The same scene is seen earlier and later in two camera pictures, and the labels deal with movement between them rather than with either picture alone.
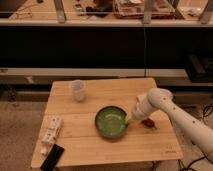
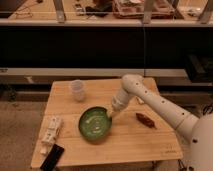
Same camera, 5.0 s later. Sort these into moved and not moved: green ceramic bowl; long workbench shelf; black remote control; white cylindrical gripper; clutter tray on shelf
Moved: green ceramic bowl; white cylindrical gripper
Not moved: long workbench shelf; black remote control; clutter tray on shelf
